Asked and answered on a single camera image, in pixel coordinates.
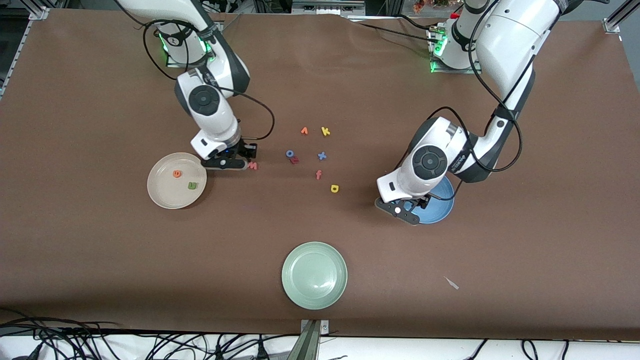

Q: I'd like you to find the blue plate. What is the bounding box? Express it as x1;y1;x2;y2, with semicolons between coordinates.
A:
412;176;455;224

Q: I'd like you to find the beige brown plate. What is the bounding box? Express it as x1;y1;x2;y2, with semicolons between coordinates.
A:
147;152;208;210

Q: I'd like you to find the green plate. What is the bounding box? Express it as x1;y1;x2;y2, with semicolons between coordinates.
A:
281;241;348;311

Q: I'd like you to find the grey metal box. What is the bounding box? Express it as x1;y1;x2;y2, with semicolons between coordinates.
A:
291;0;366;16

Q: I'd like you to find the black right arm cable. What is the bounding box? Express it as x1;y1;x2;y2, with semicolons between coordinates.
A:
143;20;276;141

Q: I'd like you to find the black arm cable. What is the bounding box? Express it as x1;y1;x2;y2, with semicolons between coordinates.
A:
397;0;523;173
143;20;276;141

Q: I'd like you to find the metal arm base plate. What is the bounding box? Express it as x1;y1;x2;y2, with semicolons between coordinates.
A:
166;47;201;69
429;27;482;75

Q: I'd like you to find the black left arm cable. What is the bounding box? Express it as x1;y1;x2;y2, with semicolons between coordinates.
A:
397;0;523;173

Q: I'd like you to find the black table cable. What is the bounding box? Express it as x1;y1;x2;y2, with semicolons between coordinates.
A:
356;22;438;44
394;14;442;30

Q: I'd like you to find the metal table bracket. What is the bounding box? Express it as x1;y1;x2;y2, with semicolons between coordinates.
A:
287;319;330;360

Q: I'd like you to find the aluminium frame profile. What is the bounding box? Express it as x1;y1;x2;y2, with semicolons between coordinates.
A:
602;0;640;41
0;6;51;101

